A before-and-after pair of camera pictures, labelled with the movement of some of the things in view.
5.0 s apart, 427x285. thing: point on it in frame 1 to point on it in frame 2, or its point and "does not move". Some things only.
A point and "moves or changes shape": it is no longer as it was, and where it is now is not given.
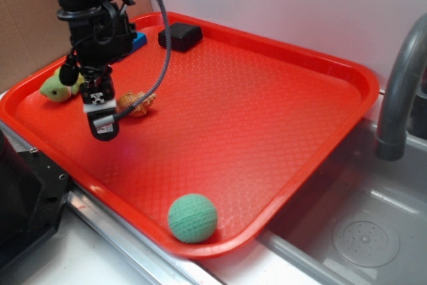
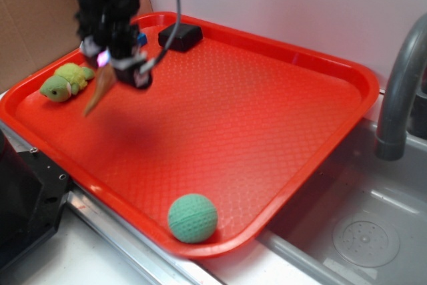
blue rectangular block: (138, 42) does not move
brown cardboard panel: (31, 35) does not move
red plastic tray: (235, 128) does not move
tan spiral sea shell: (130, 98) moves or changes shape
